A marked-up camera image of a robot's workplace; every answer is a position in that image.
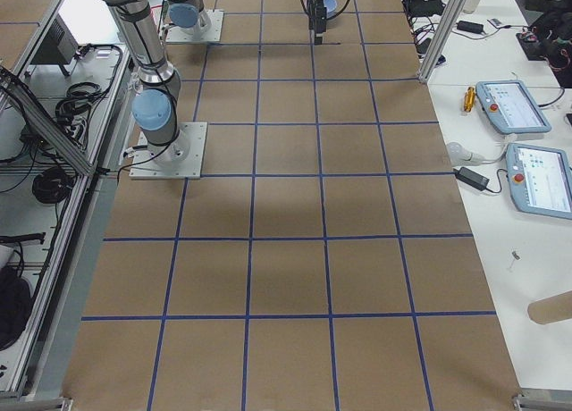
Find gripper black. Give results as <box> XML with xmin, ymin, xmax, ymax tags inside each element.
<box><xmin>306</xmin><ymin>0</ymin><xmax>327</xmax><ymax>44</ymax></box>

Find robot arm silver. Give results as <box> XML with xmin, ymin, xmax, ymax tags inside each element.
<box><xmin>101</xmin><ymin>0</ymin><xmax>211</xmax><ymax>164</ymax></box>
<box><xmin>167</xmin><ymin>0</ymin><xmax>211</xmax><ymax>35</ymax></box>

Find blue bowl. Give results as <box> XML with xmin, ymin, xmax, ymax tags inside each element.
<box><xmin>324</xmin><ymin>0</ymin><xmax>338</xmax><ymax>19</ymax></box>

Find yellow cylindrical tool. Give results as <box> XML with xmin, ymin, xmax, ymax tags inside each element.
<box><xmin>463</xmin><ymin>87</ymin><xmax>475</xmax><ymax>113</ymax></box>

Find white light bulb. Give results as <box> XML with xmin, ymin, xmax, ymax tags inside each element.
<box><xmin>446</xmin><ymin>142</ymin><xmax>484</xmax><ymax>166</ymax></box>

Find far teach pendant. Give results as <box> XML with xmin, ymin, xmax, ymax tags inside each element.
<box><xmin>475</xmin><ymin>80</ymin><xmax>551</xmax><ymax>135</ymax></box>

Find teach pendant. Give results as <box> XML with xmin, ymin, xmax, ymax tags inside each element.
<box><xmin>475</xmin><ymin>80</ymin><xmax>551</xmax><ymax>135</ymax></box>
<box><xmin>506</xmin><ymin>143</ymin><xmax>571</xmax><ymax>220</ymax></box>

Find black power adapter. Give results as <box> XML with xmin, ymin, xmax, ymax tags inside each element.
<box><xmin>453</xmin><ymin>167</ymin><xmax>489</xmax><ymax>191</ymax></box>

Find grey control box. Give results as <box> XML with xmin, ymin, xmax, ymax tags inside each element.
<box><xmin>30</xmin><ymin>14</ymin><xmax>79</xmax><ymax>77</ymax></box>

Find near teach pendant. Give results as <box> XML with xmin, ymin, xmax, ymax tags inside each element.
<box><xmin>506</xmin><ymin>143</ymin><xmax>571</xmax><ymax>220</ymax></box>

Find cardboard tube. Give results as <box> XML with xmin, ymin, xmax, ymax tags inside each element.
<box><xmin>527</xmin><ymin>290</ymin><xmax>572</xmax><ymax>325</ymax></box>

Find aluminium frame post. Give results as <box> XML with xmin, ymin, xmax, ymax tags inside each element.
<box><xmin>417</xmin><ymin>0</ymin><xmax>467</xmax><ymax>84</ymax></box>

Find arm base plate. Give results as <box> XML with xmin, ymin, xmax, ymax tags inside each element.
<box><xmin>129</xmin><ymin>122</ymin><xmax>207</xmax><ymax>180</ymax></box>
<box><xmin>164</xmin><ymin>4</ymin><xmax>223</xmax><ymax>44</ymax></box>

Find coiled black cables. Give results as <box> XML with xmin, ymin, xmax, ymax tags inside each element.
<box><xmin>32</xmin><ymin>164</ymin><xmax>74</xmax><ymax>206</ymax></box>

